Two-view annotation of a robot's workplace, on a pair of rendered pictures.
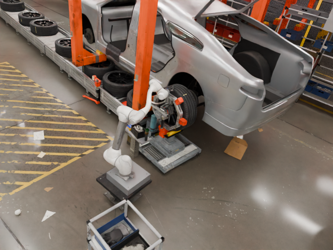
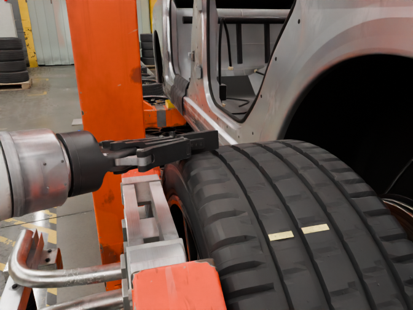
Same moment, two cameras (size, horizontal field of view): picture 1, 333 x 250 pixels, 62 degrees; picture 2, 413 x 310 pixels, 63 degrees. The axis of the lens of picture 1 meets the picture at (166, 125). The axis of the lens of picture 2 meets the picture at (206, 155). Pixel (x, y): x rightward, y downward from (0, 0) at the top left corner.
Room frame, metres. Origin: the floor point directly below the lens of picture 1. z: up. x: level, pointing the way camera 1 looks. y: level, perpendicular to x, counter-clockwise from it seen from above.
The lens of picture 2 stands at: (3.04, -0.26, 1.36)
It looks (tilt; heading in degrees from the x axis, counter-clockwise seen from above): 21 degrees down; 33
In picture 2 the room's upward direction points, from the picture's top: straight up
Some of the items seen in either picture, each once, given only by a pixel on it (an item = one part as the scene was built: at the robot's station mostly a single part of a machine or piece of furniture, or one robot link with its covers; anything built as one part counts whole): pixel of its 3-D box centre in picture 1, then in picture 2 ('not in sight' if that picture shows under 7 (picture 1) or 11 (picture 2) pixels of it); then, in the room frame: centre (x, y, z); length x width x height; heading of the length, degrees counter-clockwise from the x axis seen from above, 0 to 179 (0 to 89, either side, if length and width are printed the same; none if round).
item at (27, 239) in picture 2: (157, 98); (69, 236); (3.31, 0.18, 1.03); 0.19 x 0.18 x 0.11; 138
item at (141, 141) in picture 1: (137, 134); not in sight; (3.22, 0.40, 0.44); 0.43 x 0.17 x 0.03; 48
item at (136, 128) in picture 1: (138, 130); not in sight; (3.21, 0.39, 0.51); 0.20 x 0.14 x 0.13; 39
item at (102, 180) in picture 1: (123, 187); not in sight; (2.44, 0.41, 0.15); 0.50 x 0.50 x 0.30; 56
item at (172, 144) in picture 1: (170, 136); not in sight; (3.47, -0.09, 0.32); 0.40 x 0.30 x 0.28; 48
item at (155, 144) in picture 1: (166, 143); not in sight; (3.50, -0.05, 0.13); 0.50 x 0.36 x 0.10; 48
